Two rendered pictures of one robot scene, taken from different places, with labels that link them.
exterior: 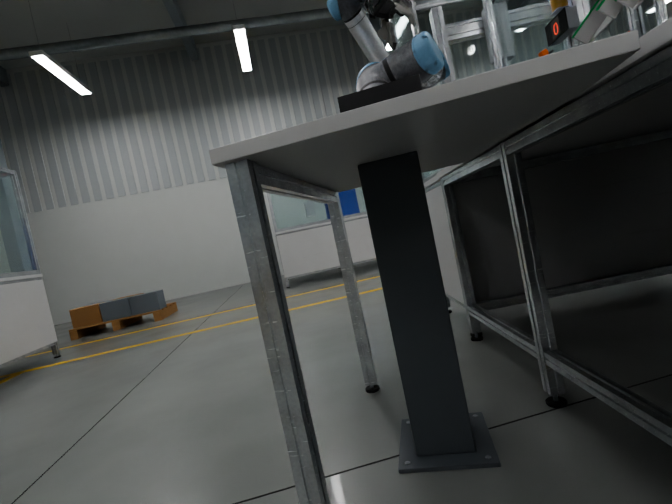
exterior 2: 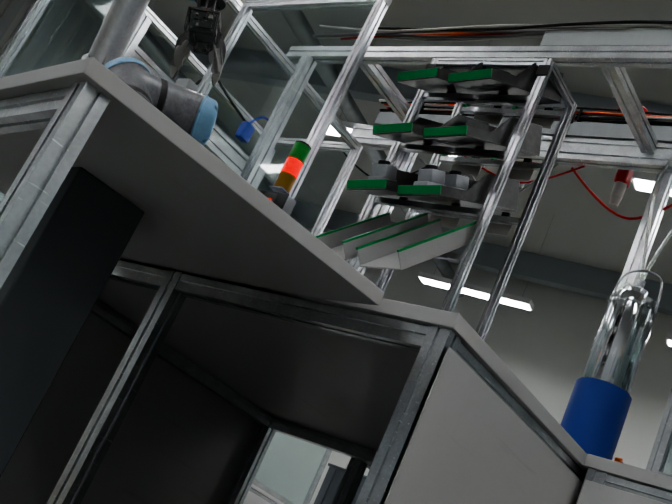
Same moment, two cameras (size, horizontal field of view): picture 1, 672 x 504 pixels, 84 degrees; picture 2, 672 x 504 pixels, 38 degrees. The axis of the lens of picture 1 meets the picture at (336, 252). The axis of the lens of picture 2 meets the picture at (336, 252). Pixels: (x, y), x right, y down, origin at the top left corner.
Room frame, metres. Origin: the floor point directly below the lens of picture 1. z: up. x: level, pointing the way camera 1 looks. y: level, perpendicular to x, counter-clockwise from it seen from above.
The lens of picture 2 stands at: (-0.44, 0.91, 0.32)
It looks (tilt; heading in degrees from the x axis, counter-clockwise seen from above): 18 degrees up; 309
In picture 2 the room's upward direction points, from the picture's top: 25 degrees clockwise
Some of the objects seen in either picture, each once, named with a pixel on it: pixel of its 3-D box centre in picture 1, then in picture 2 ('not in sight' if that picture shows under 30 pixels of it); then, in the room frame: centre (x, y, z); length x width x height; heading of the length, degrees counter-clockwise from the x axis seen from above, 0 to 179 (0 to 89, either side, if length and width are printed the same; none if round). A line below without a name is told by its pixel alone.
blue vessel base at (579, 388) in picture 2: not in sight; (588, 434); (0.51, -1.58, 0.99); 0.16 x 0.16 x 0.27
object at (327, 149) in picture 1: (404, 152); (117, 197); (1.07, -0.25, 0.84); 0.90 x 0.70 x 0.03; 168
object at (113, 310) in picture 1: (125, 311); not in sight; (5.56, 3.23, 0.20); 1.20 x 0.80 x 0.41; 98
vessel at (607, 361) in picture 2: not in sight; (625, 328); (0.51, -1.58, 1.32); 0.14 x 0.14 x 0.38
